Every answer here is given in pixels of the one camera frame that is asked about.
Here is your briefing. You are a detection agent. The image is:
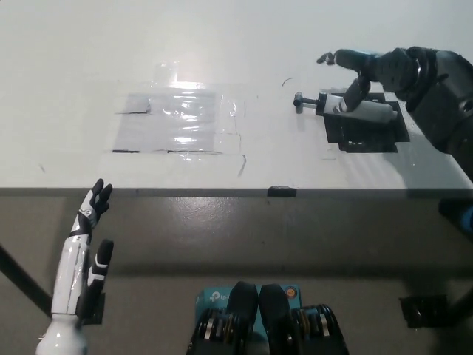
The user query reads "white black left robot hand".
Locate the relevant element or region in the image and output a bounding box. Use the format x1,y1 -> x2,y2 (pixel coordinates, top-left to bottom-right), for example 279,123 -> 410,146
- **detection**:
35,178 -> 115,355

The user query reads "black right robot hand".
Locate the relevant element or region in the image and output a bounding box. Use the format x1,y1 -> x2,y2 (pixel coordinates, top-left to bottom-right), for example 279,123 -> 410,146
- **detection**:
316,47 -> 423,114

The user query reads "small white air pump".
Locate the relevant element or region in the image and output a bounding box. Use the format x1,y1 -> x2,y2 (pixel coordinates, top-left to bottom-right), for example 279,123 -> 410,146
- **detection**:
293,92 -> 399,126

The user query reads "black left robot body block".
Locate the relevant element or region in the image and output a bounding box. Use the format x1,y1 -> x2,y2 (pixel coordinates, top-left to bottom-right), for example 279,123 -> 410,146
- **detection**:
186,280 -> 260,355

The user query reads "black floor foot plate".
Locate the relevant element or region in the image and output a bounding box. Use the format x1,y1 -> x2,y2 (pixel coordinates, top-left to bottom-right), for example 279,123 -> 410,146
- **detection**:
79,291 -> 106,327
398,294 -> 450,329

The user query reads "black tape patch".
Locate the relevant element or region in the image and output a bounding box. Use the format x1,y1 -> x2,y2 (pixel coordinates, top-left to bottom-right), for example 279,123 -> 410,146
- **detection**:
319,88 -> 410,154

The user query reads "teal cardboard box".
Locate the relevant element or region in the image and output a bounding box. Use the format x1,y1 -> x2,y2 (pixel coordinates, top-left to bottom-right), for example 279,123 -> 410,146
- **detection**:
194,287 -> 304,341

